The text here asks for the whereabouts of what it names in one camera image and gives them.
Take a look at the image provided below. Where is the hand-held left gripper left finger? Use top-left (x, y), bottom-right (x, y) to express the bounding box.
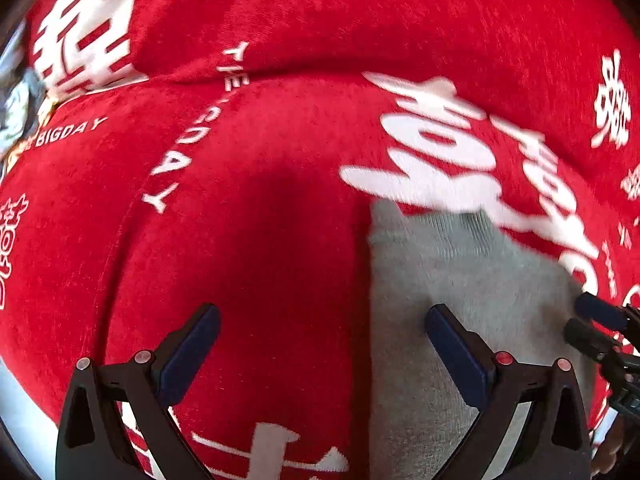
top-left (55, 303), bottom-right (222, 480)

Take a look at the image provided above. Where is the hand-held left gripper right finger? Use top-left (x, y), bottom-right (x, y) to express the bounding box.
top-left (425, 303), bottom-right (594, 480)

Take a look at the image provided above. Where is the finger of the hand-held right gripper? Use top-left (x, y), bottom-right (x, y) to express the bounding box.
top-left (564, 317), bottom-right (623, 362)
top-left (575, 292), bottom-right (640, 333)

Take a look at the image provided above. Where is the grey knit garment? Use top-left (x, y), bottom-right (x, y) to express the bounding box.
top-left (367, 200), bottom-right (608, 480)

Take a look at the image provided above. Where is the person's right hand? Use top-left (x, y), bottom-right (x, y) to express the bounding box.
top-left (590, 412), bottom-right (632, 477)

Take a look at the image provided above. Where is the grey patterned cloth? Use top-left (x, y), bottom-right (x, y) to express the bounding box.
top-left (0, 20), bottom-right (57, 161)

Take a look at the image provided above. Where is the red printed blanket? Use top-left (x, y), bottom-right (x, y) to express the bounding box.
top-left (0, 0), bottom-right (640, 480)

